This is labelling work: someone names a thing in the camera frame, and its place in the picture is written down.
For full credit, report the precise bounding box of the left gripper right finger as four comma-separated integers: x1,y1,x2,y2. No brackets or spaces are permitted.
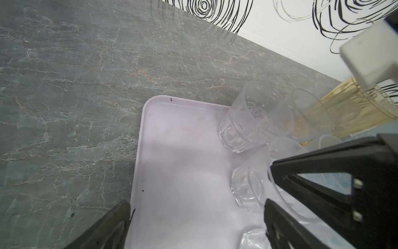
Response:
264,199,323,249

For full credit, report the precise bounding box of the clear glass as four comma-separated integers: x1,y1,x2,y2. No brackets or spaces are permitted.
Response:
218,82,294,154
316,134,342,149
230,138,320,223
239,228,272,249
285,88,333,144

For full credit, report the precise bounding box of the yellow plastic cup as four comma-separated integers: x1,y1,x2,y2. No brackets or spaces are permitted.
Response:
300,76,398,147

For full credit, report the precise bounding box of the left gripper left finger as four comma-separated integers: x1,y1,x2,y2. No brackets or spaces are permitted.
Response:
65,200,135,249

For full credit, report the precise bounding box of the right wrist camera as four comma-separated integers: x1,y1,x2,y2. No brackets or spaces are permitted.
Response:
340,19,398,90

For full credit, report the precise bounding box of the blue plastic cup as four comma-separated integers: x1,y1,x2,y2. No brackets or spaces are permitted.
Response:
350,119,398,140

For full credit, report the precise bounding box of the lilac plastic tray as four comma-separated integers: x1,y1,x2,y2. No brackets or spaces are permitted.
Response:
124,94,355,249

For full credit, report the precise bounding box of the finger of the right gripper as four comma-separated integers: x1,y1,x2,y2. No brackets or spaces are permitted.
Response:
269,133,398,249

